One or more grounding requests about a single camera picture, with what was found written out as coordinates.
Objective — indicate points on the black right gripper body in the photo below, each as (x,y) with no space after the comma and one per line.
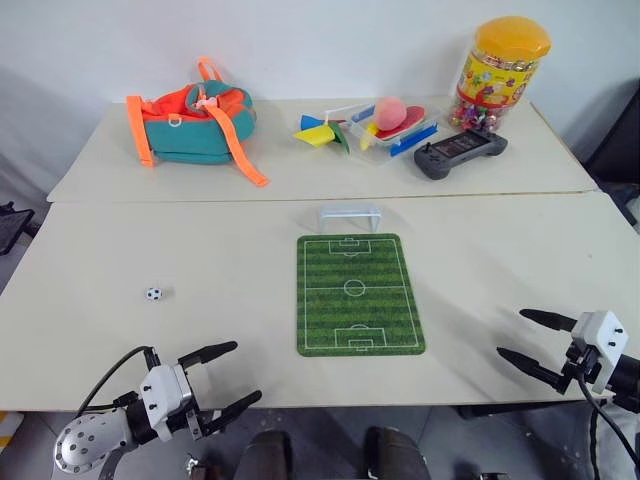
(585,365)

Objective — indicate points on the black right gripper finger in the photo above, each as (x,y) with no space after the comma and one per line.
(535,366)
(547,318)

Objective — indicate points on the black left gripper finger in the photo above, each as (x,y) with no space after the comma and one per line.
(210,352)
(235,407)

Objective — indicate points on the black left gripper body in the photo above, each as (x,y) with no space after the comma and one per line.
(196,422)

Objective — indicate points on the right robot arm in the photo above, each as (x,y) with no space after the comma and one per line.
(626,377)

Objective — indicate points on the small soccer ball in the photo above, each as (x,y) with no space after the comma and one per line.
(154,294)

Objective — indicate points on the green soccer field mat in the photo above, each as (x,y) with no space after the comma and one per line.
(357,310)

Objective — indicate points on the dark rounded shape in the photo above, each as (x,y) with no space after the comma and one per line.
(395,455)
(270,457)

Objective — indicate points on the grey handheld game console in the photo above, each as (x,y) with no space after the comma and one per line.
(457,152)

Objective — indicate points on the small grey goal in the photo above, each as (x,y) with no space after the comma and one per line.
(350,213)

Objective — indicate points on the teal and orange backpack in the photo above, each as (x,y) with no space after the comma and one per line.
(195,135)

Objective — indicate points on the clear plastic tray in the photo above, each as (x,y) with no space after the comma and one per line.
(382,150)

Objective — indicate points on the red paddle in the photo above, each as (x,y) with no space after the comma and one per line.
(415,114)

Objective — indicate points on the colourful paper pinwheel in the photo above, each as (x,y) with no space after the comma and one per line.
(320,132)

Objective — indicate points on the candy jar with yellow lid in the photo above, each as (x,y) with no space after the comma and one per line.
(500,75)

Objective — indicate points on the yellow plastic toy piece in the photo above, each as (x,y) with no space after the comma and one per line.
(369,136)

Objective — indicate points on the pink foam ball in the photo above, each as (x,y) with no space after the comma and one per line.
(391,114)

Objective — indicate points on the blue plastic toy piece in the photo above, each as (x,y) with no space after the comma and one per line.
(362,114)

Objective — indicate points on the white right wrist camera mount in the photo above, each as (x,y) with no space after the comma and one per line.
(606,335)

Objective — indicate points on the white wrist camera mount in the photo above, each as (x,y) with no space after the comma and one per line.
(162,392)
(606,335)

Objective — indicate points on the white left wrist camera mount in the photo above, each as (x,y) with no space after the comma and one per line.
(162,392)

